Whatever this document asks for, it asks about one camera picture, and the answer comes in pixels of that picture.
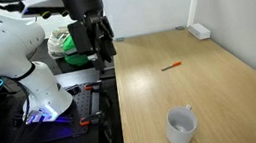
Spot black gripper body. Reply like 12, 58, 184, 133
68, 0, 107, 23

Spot orange and silver pen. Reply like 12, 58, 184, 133
159, 61, 183, 72

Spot grey table clip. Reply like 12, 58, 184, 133
114, 36, 125, 43
175, 24, 187, 31

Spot green bag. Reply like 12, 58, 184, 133
60, 31, 92, 70

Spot white plastic bag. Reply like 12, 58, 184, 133
44, 24, 73, 61

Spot orange and black clamp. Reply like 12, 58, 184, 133
83, 80, 104, 93
77, 110, 106, 128

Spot white ceramic mug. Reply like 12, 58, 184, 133
162, 102, 202, 143

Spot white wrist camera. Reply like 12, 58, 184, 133
18, 0, 71, 24

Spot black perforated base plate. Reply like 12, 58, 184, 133
19, 80, 107, 143

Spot white rectangular wall box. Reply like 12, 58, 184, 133
186, 21, 212, 43

